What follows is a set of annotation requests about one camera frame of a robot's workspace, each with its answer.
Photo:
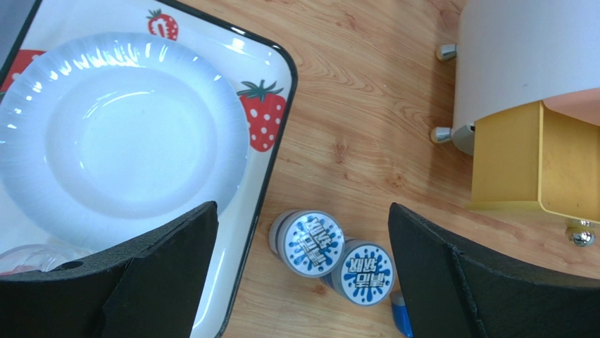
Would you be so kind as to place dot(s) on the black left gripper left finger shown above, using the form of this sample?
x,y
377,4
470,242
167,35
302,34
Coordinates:
x,y
148,286

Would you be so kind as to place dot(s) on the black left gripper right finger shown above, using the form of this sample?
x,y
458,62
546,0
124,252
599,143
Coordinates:
x,y
455,287

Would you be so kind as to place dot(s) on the blue patterned tape roll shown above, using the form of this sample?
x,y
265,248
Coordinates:
x,y
365,274
308,242

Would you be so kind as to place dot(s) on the round drawer storage box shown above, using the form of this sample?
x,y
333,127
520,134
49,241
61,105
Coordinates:
x,y
526,108

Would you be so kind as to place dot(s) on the blue grey lint roller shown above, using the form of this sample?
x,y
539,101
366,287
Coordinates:
x,y
400,313

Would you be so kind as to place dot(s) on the clear glass cup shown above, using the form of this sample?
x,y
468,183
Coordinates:
x,y
41,257

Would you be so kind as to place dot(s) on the white paper plate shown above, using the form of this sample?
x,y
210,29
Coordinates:
x,y
108,136

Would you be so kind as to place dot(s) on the strawberry pattern tray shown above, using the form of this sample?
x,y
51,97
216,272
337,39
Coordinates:
x,y
260,70

